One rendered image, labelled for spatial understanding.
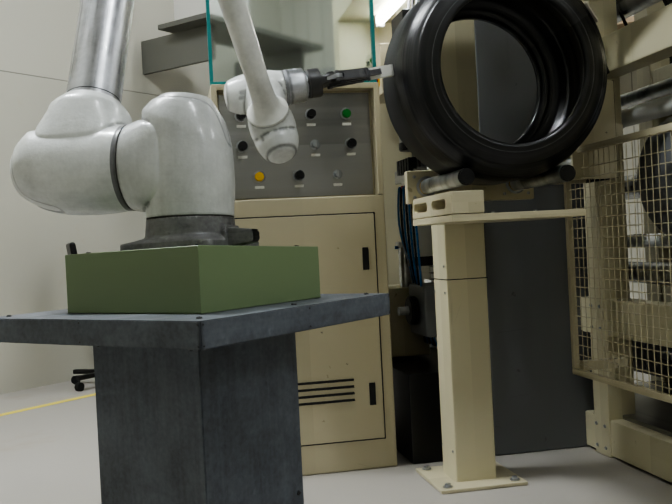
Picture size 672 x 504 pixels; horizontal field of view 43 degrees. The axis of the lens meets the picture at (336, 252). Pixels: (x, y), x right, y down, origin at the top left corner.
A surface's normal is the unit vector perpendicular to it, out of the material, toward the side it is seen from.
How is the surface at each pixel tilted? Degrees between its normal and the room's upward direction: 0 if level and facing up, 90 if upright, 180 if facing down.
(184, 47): 90
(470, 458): 90
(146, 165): 88
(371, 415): 90
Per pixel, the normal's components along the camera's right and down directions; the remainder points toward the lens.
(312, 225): 0.19, 0.00
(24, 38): 0.83, -0.04
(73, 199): -0.12, 0.65
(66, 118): -0.21, -0.41
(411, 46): -0.58, -0.12
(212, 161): 0.61, -0.07
